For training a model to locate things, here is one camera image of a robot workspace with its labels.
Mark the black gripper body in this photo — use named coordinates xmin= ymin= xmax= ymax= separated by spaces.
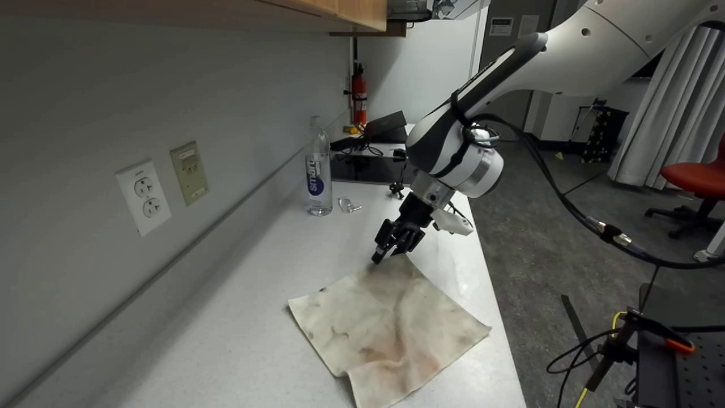
xmin=376 ymin=191 xmax=437 ymax=254

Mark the stained beige cloth towel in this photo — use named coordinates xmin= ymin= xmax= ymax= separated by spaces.
xmin=285 ymin=254 xmax=495 ymax=408

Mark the clear plastic water bottle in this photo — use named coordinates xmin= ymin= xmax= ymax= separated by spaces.
xmin=303 ymin=114 xmax=335 ymax=220

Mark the black angled stand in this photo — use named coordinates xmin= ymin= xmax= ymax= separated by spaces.
xmin=330 ymin=108 xmax=411 ymax=153

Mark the red fire extinguisher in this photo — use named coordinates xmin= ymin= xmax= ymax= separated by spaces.
xmin=344 ymin=61 xmax=371 ymax=132

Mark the grey door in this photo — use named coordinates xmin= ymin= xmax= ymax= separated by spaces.
xmin=469 ymin=0 xmax=563 ymax=142

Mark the white paper sign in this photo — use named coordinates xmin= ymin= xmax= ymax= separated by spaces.
xmin=516 ymin=14 xmax=541 ymax=42
xmin=487 ymin=15 xmax=516 ymax=40

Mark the wooden upper cabinet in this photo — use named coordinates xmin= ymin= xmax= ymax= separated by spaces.
xmin=256 ymin=0 xmax=408 ymax=38

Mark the white curtain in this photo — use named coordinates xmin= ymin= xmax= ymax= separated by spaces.
xmin=607 ymin=21 xmax=725 ymax=191

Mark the red office chair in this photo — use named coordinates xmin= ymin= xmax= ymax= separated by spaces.
xmin=644 ymin=134 xmax=725 ymax=240

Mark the black breadboard table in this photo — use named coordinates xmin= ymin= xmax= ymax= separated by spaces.
xmin=635 ymin=282 xmax=725 ymax=408

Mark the beige wall switch plate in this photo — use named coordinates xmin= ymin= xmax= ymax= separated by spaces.
xmin=168 ymin=141 xmax=213 ymax=208

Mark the black wire rack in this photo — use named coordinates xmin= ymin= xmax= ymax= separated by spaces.
xmin=570 ymin=97 xmax=631 ymax=164

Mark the yellow cable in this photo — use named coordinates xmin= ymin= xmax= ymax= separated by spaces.
xmin=572 ymin=309 xmax=631 ymax=408

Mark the white wall outlet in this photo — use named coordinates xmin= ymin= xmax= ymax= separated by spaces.
xmin=115 ymin=158 xmax=175 ymax=237

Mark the orange-handled black clamp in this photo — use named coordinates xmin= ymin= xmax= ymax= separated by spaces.
xmin=584 ymin=306 xmax=700 ymax=394

